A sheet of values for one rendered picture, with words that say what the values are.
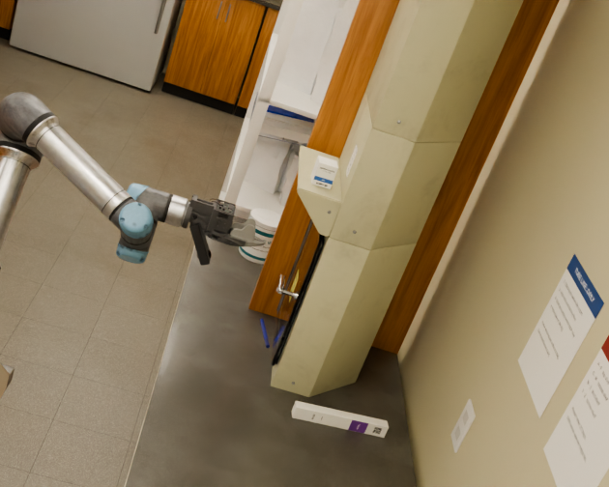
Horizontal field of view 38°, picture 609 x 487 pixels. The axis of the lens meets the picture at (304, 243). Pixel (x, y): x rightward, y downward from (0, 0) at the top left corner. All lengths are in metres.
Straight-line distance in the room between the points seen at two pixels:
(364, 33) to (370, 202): 0.50
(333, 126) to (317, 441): 0.86
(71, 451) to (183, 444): 1.37
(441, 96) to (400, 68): 0.12
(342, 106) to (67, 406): 1.80
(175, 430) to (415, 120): 0.93
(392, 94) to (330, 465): 0.91
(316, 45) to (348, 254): 1.40
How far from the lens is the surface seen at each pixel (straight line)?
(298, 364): 2.39
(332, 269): 2.25
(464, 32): 2.08
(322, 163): 2.19
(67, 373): 3.84
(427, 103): 2.10
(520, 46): 2.49
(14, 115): 2.19
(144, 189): 2.24
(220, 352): 2.49
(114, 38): 7.22
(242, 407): 2.32
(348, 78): 2.46
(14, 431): 3.52
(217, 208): 2.23
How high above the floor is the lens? 2.28
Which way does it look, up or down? 24 degrees down
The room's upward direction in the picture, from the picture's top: 21 degrees clockwise
